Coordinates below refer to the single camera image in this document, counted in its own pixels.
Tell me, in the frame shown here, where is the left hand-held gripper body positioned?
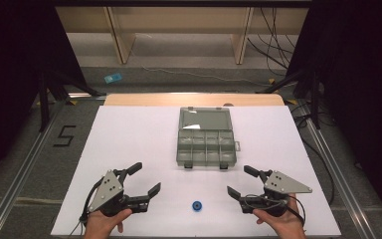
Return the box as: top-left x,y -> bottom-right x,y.
87,168 -> 151,218

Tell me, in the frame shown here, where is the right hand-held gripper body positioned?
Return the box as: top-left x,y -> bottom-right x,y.
240,169 -> 313,218

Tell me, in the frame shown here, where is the person's left hand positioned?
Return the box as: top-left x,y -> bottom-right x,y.
84,208 -> 133,239

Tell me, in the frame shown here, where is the person's right hand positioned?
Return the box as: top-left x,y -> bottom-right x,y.
252,202 -> 307,239

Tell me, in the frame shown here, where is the white table cover sheet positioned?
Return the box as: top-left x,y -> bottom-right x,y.
50,105 -> 342,238

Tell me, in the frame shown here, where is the clear plastic compartment box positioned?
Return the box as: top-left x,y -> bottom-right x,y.
176,107 -> 242,170

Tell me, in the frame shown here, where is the wooden table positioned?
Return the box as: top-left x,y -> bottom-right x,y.
103,93 -> 286,108

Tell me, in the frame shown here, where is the black metal stand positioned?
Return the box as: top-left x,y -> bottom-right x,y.
257,68 -> 322,130
38,70 -> 107,132

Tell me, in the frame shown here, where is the blue card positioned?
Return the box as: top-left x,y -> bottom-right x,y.
103,72 -> 123,85

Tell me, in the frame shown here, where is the light wooden shelf unit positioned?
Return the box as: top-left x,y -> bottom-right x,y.
55,6 -> 310,66

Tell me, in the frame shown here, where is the black curtain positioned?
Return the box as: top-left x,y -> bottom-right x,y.
0,0 -> 88,191
285,0 -> 382,231

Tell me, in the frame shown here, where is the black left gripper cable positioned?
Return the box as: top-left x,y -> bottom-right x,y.
69,177 -> 104,237

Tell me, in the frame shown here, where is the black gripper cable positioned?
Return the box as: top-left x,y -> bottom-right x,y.
286,194 -> 307,228
69,177 -> 104,237

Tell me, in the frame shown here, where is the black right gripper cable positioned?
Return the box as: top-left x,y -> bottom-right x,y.
286,194 -> 307,228

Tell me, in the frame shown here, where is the long black floor cable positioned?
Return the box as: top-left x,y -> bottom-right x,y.
289,103 -> 336,207

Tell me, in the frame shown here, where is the aluminium floor rail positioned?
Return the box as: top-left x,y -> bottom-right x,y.
296,102 -> 378,239
0,93 -> 107,239

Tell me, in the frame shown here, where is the white floor cable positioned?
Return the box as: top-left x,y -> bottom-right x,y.
130,49 -> 299,89

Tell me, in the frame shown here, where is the thin black cable bundle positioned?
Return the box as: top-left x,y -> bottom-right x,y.
260,7 -> 296,78

